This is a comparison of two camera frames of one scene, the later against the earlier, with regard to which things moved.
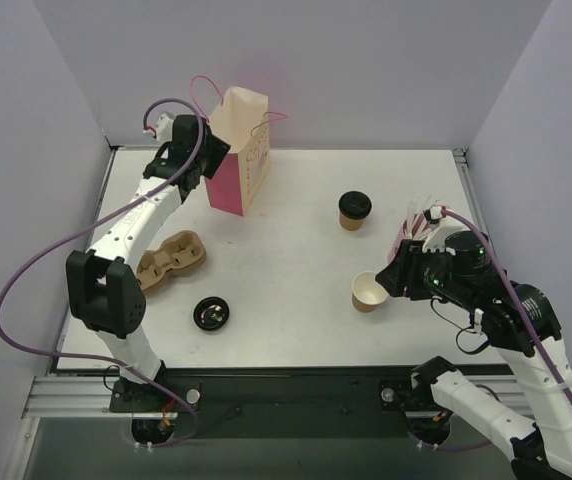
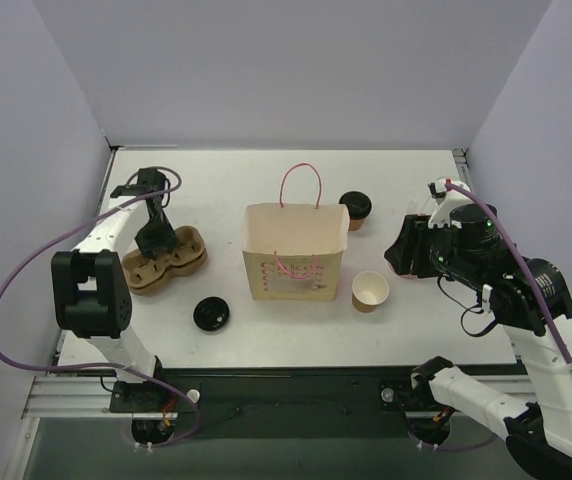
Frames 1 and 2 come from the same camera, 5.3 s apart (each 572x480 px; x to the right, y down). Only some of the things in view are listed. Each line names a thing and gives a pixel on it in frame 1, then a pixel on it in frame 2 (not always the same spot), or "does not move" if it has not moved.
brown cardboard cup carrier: (177, 253) does not move
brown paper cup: (366, 292) does not move
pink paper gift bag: (242, 117) -> (294, 253)
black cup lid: (355, 204) does not move
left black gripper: (217, 154) -> (155, 239)
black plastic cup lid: (210, 313) does not move
